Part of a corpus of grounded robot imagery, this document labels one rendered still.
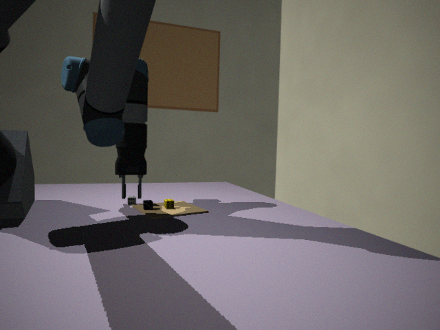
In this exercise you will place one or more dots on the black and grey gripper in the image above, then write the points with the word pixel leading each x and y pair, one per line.
pixel 131 148

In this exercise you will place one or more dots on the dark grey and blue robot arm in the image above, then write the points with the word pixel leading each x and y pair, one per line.
pixel 115 75

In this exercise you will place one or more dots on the tan flat mat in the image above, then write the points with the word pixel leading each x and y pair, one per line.
pixel 180 208

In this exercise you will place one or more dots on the yellow die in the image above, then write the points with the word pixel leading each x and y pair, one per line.
pixel 168 203

